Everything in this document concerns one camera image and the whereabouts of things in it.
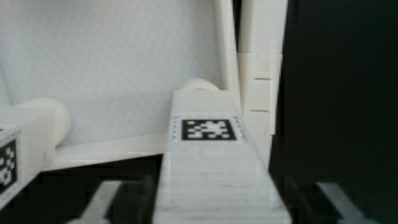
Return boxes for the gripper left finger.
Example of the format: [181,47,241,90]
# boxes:
[67,177,156,224]

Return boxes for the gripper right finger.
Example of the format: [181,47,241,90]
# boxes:
[282,178,380,224]

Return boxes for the white desk leg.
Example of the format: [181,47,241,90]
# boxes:
[152,79,291,224]
[0,98,71,210]

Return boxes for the white desk tabletop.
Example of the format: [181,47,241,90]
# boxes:
[0,0,238,169]

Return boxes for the white L-shaped fence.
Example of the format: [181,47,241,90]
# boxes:
[238,0,287,163]

